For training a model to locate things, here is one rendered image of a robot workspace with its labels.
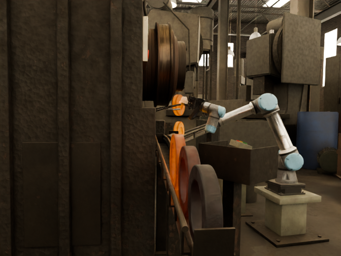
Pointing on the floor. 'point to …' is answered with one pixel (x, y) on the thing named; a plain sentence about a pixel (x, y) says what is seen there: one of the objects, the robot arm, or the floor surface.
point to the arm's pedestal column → (285, 225)
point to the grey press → (284, 66)
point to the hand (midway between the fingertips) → (178, 102)
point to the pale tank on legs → (206, 23)
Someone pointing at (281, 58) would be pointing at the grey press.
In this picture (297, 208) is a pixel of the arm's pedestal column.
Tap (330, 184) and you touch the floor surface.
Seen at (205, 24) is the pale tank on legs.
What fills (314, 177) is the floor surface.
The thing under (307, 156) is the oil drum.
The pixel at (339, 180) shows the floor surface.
